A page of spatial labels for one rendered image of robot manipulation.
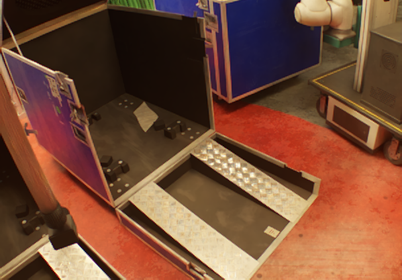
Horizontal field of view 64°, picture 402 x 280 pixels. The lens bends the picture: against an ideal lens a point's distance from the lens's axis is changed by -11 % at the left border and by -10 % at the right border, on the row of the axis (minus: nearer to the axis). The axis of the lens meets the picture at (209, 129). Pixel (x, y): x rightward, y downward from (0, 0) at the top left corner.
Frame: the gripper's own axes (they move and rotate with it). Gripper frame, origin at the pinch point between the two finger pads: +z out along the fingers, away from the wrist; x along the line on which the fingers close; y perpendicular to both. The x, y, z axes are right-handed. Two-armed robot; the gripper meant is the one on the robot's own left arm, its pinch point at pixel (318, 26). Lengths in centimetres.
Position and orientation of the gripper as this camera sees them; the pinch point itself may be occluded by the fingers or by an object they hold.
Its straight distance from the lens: 278.2
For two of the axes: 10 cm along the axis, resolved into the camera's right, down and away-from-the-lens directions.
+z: 0.9, 8.1, 5.8
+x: -8.6, 3.5, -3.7
